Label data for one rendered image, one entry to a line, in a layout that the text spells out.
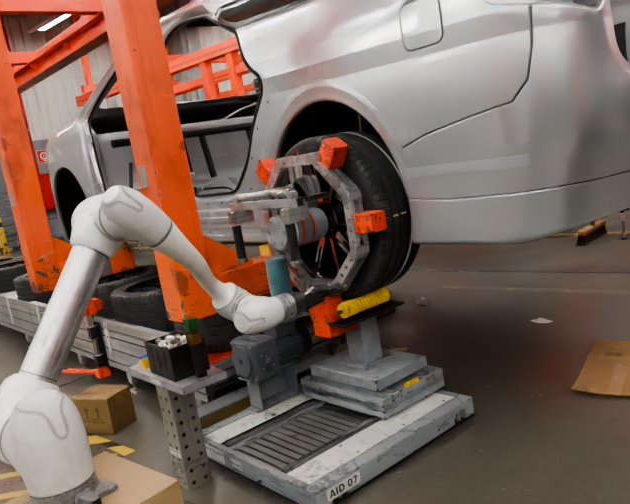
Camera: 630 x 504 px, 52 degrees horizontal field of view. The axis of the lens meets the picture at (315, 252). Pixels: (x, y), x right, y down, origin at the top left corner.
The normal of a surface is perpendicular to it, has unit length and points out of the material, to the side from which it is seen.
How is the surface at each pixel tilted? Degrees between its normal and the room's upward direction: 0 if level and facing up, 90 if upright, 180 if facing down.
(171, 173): 90
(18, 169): 90
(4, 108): 90
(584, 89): 90
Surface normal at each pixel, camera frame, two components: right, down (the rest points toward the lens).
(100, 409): -0.43, 0.21
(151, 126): 0.64, 0.01
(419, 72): -0.75, 0.23
